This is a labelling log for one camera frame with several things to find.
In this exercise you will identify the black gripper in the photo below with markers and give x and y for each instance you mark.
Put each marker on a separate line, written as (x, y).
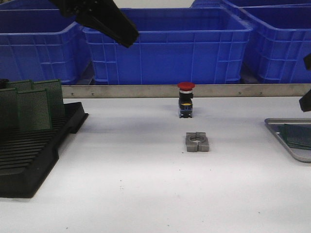
(101, 15)

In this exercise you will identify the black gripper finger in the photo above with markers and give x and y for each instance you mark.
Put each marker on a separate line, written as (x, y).
(305, 102)
(307, 61)

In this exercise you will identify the green perforated circuit board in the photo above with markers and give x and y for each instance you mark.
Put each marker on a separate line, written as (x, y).
(298, 143)

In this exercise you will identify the silver metal tray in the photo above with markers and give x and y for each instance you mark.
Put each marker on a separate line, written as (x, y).
(294, 134)

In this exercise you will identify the green circuit board rear right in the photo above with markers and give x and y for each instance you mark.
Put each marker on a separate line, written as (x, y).
(55, 96)

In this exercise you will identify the green circuit board rear left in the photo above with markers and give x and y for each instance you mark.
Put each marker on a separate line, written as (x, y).
(20, 85)

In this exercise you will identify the green circuit board left edge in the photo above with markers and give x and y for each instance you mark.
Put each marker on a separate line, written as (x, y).
(8, 109)

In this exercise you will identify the black slotted board rack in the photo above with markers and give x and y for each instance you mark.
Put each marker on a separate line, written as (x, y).
(26, 158)

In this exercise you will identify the blue plastic crate right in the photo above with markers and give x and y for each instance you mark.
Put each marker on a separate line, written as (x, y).
(279, 42)

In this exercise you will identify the blue plastic crate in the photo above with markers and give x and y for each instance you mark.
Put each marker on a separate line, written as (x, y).
(279, 42)
(199, 45)
(41, 44)

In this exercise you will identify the blue plastic crate left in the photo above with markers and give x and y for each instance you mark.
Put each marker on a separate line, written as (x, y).
(41, 44)

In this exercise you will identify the blue crate rear right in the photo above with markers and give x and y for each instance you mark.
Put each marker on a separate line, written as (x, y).
(253, 3)

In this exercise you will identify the blue crate rear centre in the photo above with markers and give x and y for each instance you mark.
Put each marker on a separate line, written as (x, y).
(212, 3)

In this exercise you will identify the blue plastic crate centre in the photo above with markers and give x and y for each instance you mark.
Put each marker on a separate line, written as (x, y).
(199, 45)

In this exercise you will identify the grey metal clamp block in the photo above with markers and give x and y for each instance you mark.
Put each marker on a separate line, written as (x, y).
(197, 142)

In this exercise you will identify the red emergency stop button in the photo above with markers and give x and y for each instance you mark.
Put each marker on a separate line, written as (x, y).
(185, 99)

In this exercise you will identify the steel table edge rail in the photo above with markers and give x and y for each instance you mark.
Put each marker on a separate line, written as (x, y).
(172, 91)

